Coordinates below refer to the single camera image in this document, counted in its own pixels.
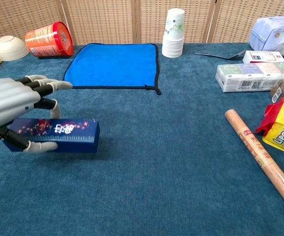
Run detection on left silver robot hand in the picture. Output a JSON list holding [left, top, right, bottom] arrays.
[[0, 74, 73, 154]]

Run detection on blue and white notebook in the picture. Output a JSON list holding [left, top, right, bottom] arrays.
[[3, 118, 101, 153]]

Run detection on beige bowl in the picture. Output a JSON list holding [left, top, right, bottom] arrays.
[[0, 35, 30, 62]]

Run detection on orange tub red lid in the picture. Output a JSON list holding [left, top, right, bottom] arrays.
[[25, 21, 74, 58]]

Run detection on blue cloth black trim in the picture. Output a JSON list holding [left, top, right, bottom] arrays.
[[61, 43, 162, 95]]

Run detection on wicker folding screen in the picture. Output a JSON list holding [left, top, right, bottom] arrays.
[[0, 0, 284, 46]]

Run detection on white paper cup stack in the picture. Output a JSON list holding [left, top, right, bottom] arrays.
[[161, 8, 185, 59]]

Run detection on teal table cover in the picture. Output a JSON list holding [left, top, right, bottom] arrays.
[[0, 43, 284, 236]]

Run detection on metal spoon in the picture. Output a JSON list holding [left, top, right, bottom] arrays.
[[195, 50, 246, 60]]

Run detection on pastel pocket tissue multipack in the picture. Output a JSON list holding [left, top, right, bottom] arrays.
[[215, 61, 284, 93]]

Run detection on small white red box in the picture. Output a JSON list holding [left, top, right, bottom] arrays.
[[242, 50, 284, 64]]

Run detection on brown foil roll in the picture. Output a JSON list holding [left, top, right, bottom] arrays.
[[225, 109, 284, 219]]

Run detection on pale blue tissue pack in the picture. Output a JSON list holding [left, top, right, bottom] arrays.
[[248, 15, 284, 57]]

